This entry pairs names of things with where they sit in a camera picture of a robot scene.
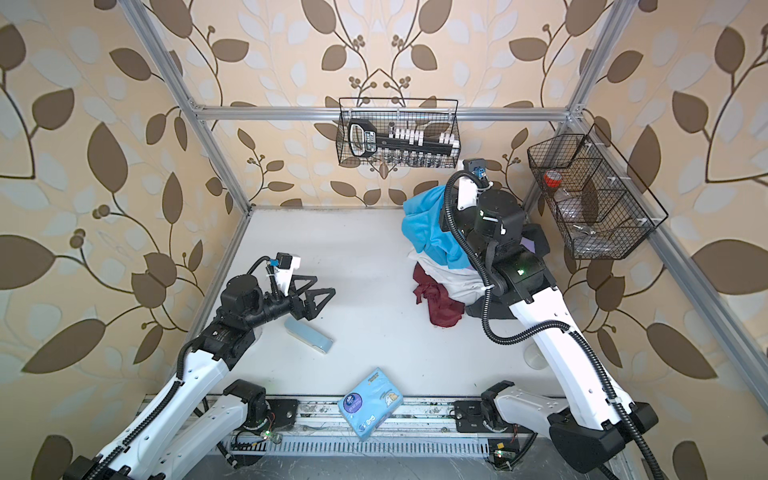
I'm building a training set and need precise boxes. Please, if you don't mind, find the teal cloth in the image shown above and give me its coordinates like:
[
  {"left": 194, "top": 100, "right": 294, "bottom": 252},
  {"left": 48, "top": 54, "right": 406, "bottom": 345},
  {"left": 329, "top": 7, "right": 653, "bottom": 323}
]
[{"left": 401, "top": 185, "right": 470, "bottom": 269}]

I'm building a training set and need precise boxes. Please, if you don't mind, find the light blue rectangular block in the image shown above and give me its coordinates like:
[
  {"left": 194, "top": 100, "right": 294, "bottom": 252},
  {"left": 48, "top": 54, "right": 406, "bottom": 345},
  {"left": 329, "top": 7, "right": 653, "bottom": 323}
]
[{"left": 284, "top": 318, "right": 334, "bottom": 354}]

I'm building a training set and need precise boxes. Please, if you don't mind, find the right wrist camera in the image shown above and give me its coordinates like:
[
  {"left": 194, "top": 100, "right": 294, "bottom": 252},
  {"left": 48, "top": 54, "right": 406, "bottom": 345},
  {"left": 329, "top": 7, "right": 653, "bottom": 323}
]
[{"left": 457, "top": 158, "right": 490, "bottom": 211}]

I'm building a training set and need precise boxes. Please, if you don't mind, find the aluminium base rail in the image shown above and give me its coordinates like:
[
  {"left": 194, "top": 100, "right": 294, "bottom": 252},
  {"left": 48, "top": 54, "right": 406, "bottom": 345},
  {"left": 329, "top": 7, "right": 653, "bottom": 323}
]
[{"left": 116, "top": 394, "right": 628, "bottom": 460}]

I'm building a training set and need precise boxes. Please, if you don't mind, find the black white tool in basket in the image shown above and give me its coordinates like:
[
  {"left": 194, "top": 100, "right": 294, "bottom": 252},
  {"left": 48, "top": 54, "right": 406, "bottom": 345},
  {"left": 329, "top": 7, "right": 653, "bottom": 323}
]
[{"left": 346, "top": 119, "right": 461, "bottom": 158}]

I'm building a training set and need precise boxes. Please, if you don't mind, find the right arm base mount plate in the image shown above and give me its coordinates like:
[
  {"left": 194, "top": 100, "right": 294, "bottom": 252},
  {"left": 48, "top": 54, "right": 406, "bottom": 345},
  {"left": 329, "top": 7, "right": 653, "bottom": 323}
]
[{"left": 453, "top": 400, "right": 533, "bottom": 435}]

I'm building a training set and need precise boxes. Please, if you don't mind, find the red capped clear bottle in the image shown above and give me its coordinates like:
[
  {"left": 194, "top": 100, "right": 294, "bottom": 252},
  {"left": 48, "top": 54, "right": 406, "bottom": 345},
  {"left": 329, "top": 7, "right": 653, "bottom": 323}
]
[{"left": 543, "top": 170, "right": 572, "bottom": 203}]

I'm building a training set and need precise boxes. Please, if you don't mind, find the lavender purple cloth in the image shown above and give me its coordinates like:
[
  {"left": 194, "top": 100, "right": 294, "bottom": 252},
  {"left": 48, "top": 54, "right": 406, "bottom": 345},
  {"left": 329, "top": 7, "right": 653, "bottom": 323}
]
[{"left": 521, "top": 237, "right": 536, "bottom": 254}]

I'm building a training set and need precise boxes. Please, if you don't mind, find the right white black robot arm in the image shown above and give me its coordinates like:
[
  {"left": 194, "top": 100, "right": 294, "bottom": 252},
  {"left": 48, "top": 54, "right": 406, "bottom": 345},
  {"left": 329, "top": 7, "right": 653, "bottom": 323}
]
[{"left": 442, "top": 168, "right": 664, "bottom": 479}]

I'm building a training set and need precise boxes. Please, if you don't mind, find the black wire basket wall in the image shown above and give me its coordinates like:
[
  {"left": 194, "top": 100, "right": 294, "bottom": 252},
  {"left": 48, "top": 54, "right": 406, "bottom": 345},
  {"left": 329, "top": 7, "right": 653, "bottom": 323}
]
[
  {"left": 336, "top": 95, "right": 461, "bottom": 169},
  {"left": 527, "top": 125, "right": 668, "bottom": 260}
]

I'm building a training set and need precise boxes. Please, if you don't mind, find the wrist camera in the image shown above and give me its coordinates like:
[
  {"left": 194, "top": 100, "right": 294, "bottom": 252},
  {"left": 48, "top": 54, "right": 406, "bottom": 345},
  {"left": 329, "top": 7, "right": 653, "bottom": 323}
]
[
  {"left": 269, "top": 252, "right": 301, "bottom": 284},
  {"left": 457, "top": 158, "right": 490, "bottom": 211}
]

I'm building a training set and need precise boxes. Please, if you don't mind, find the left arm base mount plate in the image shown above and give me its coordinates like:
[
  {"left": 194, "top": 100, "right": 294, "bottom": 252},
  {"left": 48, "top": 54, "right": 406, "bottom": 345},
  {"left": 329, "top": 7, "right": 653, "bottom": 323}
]
[{"left": 234, "top": 397, "right": 299, "bottom": 433}]

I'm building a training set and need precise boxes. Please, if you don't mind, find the white cloth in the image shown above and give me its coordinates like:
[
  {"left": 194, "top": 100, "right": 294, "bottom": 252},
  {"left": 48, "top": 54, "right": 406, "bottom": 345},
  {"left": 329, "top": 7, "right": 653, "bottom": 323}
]
[{"left": 408, "top": 249, "right": 485, "bottom": 305}]

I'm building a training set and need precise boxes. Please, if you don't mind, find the black wire basket right wall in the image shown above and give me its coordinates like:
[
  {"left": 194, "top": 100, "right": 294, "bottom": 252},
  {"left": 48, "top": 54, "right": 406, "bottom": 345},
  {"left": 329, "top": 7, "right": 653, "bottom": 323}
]
[{"left": 527, "top": 125, "right": 668, "bottom": 260}]

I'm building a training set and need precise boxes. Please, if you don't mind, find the blue tissue packet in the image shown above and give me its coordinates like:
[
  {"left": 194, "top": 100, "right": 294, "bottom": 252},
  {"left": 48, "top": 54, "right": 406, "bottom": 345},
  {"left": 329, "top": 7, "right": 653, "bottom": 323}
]
[{"left": 337, "top": 368, "right": 404, "bottom": 442}]

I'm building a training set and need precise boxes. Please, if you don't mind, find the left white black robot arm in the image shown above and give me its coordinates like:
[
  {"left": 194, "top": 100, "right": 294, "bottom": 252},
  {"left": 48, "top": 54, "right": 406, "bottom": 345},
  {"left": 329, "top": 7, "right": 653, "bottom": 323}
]
[{"left": 63, "top": 252, "right": 336, "bottom": 479}]

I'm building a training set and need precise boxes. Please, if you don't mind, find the black wire basket back wall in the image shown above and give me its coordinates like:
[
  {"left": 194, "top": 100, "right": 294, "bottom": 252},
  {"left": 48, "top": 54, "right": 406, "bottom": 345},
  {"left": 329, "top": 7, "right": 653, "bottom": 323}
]
[{"left": 336, "top": 95, "right": 461, "bottom": 169}]

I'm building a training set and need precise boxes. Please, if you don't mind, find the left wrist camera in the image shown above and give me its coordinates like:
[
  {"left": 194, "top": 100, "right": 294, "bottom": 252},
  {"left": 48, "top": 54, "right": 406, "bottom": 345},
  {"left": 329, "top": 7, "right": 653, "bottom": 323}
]
[{"left": 269, "top": 252, "right": 301, "bottom": 284}]

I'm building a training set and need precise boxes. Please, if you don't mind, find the maroon cloth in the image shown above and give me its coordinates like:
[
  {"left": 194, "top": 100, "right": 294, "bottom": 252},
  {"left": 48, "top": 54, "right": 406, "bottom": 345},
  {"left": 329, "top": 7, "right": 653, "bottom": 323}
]
[{"left": 414, "top": 264, "right": 465, "bottom": 328}]

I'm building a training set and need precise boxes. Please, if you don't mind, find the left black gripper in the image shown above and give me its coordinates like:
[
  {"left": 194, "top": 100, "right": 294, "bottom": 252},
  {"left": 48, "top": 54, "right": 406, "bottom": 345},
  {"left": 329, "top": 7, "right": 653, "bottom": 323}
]
[{"left": 241, "top": 272, "right": 334, "bottom": 332}]

